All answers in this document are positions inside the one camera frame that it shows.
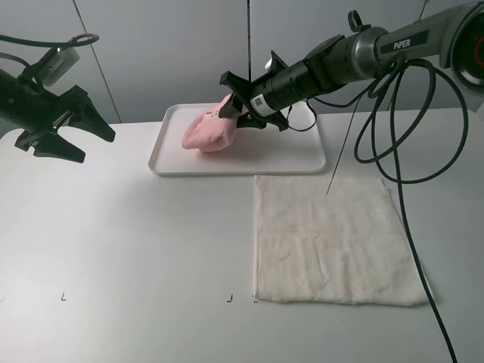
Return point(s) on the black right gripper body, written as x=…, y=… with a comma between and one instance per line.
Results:
x=265, y=97

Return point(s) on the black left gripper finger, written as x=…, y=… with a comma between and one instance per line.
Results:
x=54, y=146
x=87, y=118

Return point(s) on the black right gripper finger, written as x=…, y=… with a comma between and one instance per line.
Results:
x=230, y=107
x=247, y=121

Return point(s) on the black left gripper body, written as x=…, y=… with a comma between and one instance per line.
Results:
x=38, y=112

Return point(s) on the pink towel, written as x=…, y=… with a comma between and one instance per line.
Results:
x=209, y=132

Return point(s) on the cream white towel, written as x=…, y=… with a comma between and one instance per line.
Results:
x=339, y=241

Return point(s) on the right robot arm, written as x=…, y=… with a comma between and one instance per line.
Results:
x=455, y=35

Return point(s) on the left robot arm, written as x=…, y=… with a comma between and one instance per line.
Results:
x=40, y=113

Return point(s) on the white rectangular plastic tray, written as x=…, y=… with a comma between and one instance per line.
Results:
x=253, y=152

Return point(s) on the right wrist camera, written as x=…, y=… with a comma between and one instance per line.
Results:
x=271, y=65

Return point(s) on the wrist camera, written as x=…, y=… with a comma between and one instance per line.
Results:
x=271, y=65
x=55, y=63

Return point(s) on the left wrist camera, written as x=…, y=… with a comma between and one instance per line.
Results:
x=55, y=63

